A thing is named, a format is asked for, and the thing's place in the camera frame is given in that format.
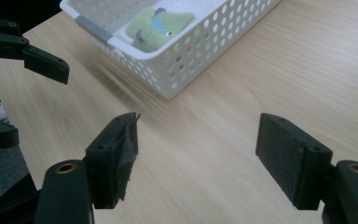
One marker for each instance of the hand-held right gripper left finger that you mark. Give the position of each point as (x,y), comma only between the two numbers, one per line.
(108,168)

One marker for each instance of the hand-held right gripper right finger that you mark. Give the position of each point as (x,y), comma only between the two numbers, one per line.
(289,161)

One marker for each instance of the green patterned sock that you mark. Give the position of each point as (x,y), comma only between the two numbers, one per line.
(158,29)

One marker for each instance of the white perforated plastic basket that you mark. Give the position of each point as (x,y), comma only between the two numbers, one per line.
(183,65)

